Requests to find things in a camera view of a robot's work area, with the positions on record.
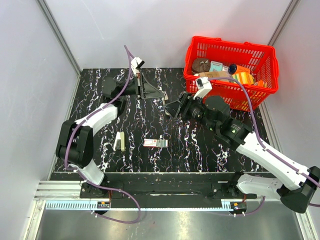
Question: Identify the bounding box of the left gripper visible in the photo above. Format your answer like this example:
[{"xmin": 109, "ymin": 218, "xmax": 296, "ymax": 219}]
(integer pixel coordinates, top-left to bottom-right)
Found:
[{"xmin": 117, "ymin": 73, "xmax": 165, "ymax": 100}]

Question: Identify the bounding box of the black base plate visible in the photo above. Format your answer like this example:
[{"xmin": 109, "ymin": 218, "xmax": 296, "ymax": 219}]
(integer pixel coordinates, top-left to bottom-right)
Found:
[{"xmin": 79, "ymin": 181, "xmax": 257, "ymax": 199}]

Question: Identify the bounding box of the staple box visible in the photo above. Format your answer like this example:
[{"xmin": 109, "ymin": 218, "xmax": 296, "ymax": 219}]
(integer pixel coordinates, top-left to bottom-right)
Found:
[{"xmin": 143, "ymin": 139, "xmax": 168, "ymax": 148}]

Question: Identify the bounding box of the teal small box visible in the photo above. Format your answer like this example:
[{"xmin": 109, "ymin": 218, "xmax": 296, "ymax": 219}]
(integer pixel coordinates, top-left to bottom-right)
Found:
[{"xmin": 209, "ymin": 60, "xmax": 223, "ymax": 72}]

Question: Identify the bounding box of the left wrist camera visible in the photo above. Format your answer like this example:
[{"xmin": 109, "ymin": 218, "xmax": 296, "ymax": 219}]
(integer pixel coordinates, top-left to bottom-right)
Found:
[{"xmin": 130, "ymin": 57, "xmax": 145, "ymax": 76}]

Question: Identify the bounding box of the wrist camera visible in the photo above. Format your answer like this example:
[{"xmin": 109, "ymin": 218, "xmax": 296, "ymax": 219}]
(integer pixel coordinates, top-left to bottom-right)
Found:
[
  {"xmin": 193, "ymin": 77, "xmax": 212, "ymax": 100},
  {"xmin": 130, "ymin": 57, "xmax": 145, "ymax": 76}
]

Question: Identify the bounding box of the purple cable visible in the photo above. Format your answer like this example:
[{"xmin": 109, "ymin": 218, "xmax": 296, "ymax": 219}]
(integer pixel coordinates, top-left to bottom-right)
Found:
[
  {"xmin": 63, "ymin": 44, "xmax": 142, "ymax": 224},
  {"xmin": 207, "ymin": 76, "xmax": 320, "ymax": 217}
]

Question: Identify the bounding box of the red plastic basket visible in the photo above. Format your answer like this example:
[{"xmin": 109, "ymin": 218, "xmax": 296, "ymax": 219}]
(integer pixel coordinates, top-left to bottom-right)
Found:
[{"xmin": 183, "ymin": 35, "xmax": 279, "ymax": 113}]

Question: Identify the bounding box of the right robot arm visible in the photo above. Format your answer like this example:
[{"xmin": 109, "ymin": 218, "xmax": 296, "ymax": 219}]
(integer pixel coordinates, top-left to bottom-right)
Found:
[{"xmin": 164, "ymin": 93, "xmax": 320, "ymax": 214}]

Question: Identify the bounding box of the grey staple magazine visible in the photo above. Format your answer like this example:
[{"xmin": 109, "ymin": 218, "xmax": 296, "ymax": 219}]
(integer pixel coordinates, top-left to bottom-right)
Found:
[{"xmin": 162, "ymin": 91, "xmax": 169, "ymax": 105}]

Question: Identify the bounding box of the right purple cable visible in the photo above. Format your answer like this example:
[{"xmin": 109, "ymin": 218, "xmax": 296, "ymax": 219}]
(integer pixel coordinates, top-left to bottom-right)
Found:
[{"xmin": 207, "ymin": 76, "xmax": 320, "ymax": 217}]

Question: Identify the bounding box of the blue capped orange bottle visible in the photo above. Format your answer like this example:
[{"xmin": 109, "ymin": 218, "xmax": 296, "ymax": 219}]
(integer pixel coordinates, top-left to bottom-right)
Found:
[{"xmin": 228, "ymin": 63, "xmax": 251, "ymax": 75}]

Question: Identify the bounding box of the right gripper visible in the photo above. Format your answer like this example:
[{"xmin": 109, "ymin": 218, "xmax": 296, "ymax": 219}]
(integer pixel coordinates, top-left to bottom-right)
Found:
[{"xmin": 162, "ymin": 91, "xmax": 219, "ymax": 133}]

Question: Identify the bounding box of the white cable duct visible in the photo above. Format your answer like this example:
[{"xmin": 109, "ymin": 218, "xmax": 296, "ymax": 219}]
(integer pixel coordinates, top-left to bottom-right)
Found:
[{"xmin": 45, "ymin": 200, "xmax": 110, "ymax": 211}]

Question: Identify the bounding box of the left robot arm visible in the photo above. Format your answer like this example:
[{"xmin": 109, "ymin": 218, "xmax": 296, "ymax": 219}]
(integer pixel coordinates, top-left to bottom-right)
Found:
[{"xmin": 55, "ymin": 73, "xmax": 167, "ymax": 198}]

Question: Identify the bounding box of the cardboard box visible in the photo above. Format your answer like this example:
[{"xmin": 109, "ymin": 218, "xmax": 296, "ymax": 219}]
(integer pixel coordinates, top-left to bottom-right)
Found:
[{"xmin": 193, "ymin": 71, "xmax": 231, "ymax": 82}]

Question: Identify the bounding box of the aluminium rail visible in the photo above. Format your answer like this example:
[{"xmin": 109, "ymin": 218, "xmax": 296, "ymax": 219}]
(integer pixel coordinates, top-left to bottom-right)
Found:
[{"xmin": 34, "ymin": 180, "xmax": 306, "ymax": 201}]

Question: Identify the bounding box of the brown round item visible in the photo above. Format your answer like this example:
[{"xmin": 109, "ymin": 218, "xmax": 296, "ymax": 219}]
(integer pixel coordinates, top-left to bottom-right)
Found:
[{"xmin": 191, "ymin": 58, "xmax": 211, "ymax": 73}]

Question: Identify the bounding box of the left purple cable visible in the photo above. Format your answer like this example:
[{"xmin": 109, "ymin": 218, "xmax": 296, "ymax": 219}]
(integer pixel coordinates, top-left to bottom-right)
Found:
[{"xmin": 63, "ymin": 44, "xmax": 142, "ymax": 224}]

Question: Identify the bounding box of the white stapler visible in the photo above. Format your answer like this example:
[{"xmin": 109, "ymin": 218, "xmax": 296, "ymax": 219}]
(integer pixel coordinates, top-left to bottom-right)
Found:
[{"xmin": 113, "ymin": 132, "xmax": 126, "ymax": 152}]

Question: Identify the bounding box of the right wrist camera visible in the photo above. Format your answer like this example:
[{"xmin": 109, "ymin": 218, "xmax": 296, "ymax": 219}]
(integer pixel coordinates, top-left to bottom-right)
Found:
[{"xmin": 193, "ymin": 77, "xmax": 212, "ymax": 100}]

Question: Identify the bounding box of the green orange box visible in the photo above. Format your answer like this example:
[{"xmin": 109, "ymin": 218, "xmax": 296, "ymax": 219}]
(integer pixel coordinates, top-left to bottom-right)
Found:
[{"xmin": 232, "ymin": 72, "xmax": 255, "ymax": 85}]

